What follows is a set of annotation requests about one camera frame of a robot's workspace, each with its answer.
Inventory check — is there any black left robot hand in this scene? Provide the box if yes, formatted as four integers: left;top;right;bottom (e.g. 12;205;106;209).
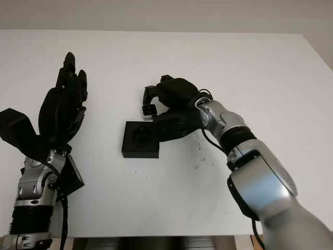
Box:
38;52;88;151

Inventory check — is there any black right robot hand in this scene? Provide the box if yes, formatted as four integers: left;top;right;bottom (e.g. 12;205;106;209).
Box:
142;74;201;122

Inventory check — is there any small silver depth camera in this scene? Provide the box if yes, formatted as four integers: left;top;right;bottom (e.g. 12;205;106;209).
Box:
141;104;158;121

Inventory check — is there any black RealSense box lid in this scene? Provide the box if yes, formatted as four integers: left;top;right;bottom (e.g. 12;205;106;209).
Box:
55;153;85;198

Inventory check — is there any dark grey robot torso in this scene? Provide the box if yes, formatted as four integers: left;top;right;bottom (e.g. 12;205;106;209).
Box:
72;235;235;250

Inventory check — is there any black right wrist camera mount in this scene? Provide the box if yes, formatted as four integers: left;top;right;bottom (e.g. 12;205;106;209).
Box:
155;109;204;143

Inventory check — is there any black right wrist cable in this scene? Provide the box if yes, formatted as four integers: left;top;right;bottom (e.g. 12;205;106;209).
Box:
198;89;266;250

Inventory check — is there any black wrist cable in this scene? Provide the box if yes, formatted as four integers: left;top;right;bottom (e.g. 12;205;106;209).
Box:
198;89;266;250
39;158;70;250

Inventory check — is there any black camera box base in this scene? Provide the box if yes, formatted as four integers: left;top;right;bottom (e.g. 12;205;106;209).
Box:
121;120;160;159

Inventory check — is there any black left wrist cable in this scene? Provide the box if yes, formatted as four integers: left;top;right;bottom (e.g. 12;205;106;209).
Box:
39;158;70;250

